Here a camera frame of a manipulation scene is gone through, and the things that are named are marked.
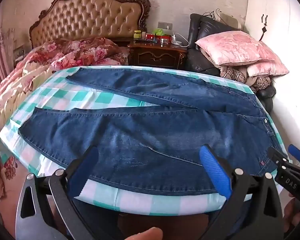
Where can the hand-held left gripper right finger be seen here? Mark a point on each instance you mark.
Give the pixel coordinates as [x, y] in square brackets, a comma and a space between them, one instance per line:
[215, 172]

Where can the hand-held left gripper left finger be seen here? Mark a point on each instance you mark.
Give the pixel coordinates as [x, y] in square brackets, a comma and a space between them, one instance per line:
[82, 172]

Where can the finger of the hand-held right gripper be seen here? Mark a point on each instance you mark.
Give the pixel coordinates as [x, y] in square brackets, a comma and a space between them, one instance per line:
[278, 161]
[298, 155]

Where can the blue denim pants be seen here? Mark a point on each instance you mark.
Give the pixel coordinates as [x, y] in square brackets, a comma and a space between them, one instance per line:
[140, 135]

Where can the person's right hand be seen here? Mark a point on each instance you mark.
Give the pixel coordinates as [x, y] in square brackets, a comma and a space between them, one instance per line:
[291, 217]

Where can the person's left hand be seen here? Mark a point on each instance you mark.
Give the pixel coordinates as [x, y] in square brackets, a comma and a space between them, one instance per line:
[142, 234]

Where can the green white checked sheet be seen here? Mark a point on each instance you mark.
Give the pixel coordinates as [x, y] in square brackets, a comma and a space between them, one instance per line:
[140, 201]

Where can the small pink floral pillow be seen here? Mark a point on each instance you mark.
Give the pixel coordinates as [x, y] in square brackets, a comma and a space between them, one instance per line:
[270, 68]

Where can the brown plaid blanket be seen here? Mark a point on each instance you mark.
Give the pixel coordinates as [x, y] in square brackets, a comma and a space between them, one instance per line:
[240, 76]

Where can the cream pink floral quilt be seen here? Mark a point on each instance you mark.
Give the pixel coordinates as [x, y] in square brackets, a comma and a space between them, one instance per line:
[17, 87]

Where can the white wardrobe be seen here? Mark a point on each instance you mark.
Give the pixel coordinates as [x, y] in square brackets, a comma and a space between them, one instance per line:
[285, 42]

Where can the black leather sofa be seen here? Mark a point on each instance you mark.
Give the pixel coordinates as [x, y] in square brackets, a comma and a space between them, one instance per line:
[205, 55]

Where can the dark red floral quilt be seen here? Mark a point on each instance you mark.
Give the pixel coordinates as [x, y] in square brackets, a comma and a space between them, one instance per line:
[90, 50]

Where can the large pink floral pillow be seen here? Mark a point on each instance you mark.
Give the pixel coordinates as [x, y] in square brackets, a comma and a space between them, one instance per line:
[235, 46]

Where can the dark wooden nightstand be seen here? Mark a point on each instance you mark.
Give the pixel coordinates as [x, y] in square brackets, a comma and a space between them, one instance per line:
[157, 56]

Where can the white power strip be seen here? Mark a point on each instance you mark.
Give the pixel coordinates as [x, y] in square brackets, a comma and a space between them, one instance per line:
[180, 43]

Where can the pink curtain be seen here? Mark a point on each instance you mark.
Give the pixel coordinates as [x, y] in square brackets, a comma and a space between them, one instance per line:
[0, 55]

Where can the red box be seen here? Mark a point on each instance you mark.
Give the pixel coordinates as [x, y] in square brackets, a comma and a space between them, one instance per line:
[162, 38]

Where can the yellow lid jar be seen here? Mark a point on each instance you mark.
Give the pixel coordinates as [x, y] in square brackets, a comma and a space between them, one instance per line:
[137, 35]

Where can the green plastic bag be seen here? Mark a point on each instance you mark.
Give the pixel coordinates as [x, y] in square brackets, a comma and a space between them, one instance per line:
[158, 32]

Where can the tufted leather carved headboard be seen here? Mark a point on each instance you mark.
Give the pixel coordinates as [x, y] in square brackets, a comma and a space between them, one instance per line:
[90, 17]

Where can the grey wall socket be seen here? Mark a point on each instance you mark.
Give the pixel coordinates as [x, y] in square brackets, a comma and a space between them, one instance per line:
[165, 26]

